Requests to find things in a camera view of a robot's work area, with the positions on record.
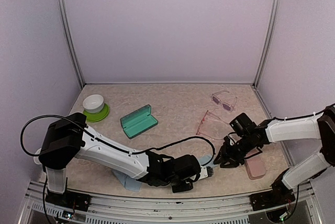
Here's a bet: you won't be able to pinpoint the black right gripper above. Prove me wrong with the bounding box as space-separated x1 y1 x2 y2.
214 134 254 167

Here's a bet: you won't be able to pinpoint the square light blue cloth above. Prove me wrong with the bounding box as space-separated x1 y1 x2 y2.
198 154 218 168

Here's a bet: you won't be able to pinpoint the red lens pink sunglasses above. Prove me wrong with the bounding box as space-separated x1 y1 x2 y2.
196 110 231 141

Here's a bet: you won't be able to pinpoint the grey-blue glasses case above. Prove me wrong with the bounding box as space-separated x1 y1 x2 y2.
120 104 158 139

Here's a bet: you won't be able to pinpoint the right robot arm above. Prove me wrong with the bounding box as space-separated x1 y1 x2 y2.
214 105 334 205

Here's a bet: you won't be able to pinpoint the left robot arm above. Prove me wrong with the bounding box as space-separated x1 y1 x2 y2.
38 113 207 206

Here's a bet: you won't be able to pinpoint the purple lens pink sunglasses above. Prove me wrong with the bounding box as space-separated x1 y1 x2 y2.
211 90 237 113

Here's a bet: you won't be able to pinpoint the pink glasses case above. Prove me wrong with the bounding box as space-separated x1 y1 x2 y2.
244 149 266 180

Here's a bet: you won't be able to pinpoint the folded light blue cloth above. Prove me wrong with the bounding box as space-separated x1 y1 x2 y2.
112 170 142 192

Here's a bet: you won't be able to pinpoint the green plate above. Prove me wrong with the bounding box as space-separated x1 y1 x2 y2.
83 104 109 122

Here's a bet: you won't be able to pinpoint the white bowl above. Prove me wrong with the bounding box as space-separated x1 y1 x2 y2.
82 94 105 114

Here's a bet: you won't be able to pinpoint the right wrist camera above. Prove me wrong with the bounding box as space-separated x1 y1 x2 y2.
224 135 237 146

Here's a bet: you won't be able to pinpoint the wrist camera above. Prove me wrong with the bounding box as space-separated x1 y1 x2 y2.
199 166 214 180
224 135 237 146

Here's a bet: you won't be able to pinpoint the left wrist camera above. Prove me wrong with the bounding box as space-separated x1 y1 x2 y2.
199 166 214 180

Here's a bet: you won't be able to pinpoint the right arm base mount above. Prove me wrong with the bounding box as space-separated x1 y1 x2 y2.
250 178 296 211

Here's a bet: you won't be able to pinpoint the front aluminium rail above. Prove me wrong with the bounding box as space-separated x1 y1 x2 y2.
18 182 324 223

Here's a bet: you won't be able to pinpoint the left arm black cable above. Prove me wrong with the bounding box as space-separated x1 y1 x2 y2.
20 115 217 172

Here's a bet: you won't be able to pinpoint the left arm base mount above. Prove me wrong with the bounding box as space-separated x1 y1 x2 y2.
46 180 92 212

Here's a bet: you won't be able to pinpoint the right aluminium corner post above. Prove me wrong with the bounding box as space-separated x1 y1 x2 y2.
253 0 280 89

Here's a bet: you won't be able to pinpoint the aluminium corner post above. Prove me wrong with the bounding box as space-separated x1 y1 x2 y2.
253 0 280 89
57 0 86 89

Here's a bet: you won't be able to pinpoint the left aluminium corner post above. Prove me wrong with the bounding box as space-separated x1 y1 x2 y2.
57 0 86 89

